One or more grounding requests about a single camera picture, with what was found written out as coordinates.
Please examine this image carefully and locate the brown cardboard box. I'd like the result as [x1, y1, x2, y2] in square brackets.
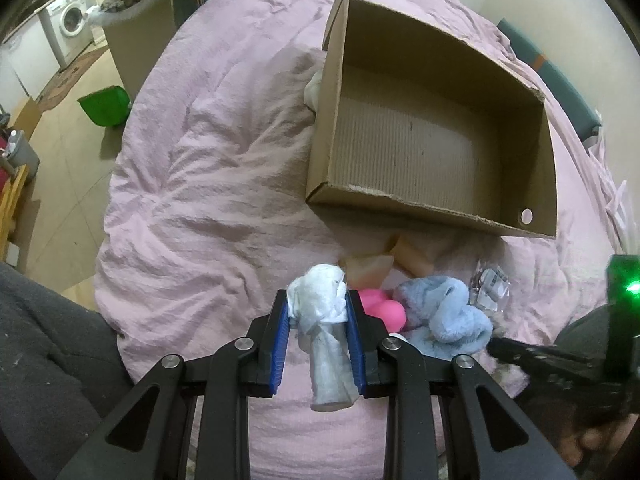
[306, 0, 556, 237]

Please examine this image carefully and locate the pink rubber toy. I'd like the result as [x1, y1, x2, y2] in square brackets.
[358, 288, 407, 333]

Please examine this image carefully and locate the person's right hand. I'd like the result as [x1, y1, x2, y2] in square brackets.
[554, 414, 638, 474]

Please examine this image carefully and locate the white washing machine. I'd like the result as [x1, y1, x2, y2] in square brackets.
[38, 0, 92, 70]

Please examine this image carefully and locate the teal headboard cushion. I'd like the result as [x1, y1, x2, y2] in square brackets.
[497, 20, 602, 142]

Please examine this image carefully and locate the green plastic bin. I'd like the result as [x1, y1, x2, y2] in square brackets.
[77, 86, 131, 128]

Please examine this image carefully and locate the clear plastic packet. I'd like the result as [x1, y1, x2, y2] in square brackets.
[469, 260, 511, 312]

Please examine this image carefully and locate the light blue fluffy sock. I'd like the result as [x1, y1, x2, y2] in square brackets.
[393, 275, 492, 361]

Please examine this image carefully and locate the grey trash bin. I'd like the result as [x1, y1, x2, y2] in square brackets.
[4, 130, 40, 183]

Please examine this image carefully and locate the pink duvet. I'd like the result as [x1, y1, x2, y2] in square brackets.
[94, 0, 618, 379]

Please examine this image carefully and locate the white frilly sock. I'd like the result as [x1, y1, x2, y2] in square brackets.
[304, 68, 323, 113]

